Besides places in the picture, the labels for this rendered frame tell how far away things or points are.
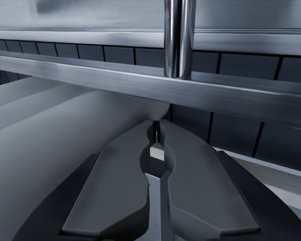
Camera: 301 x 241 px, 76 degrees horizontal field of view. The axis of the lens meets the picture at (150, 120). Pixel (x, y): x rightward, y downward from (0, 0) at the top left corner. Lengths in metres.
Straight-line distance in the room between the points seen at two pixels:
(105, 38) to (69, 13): 0.12
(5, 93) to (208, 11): 0.19
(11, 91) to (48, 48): 0.10
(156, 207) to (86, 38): 0.23
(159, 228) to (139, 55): 0.25
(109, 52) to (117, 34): 0.02
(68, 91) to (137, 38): 0.08
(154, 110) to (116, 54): 0.08
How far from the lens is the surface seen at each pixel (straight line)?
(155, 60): 0.18
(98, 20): 0.28
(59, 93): 0.17
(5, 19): 0.47
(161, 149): 0.17
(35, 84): 0.21
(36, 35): 0.30
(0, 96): 0.20
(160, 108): 0.16
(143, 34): 0.18
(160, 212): 0.30
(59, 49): 0.27
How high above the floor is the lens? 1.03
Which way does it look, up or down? 48 degrees down
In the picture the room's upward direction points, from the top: 131 degrees counter-clockwise
